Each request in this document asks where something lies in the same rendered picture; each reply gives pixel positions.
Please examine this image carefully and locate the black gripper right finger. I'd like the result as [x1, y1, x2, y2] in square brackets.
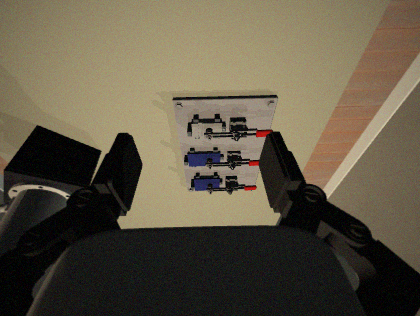
[259, 131, 420, 316]

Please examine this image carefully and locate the blue flat plate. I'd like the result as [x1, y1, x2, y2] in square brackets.
[194, 175, 220, 191]
[187, 151, 221, 167]

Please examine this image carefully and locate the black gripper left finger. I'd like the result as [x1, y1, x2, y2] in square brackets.
[0, 133, 142, 316]

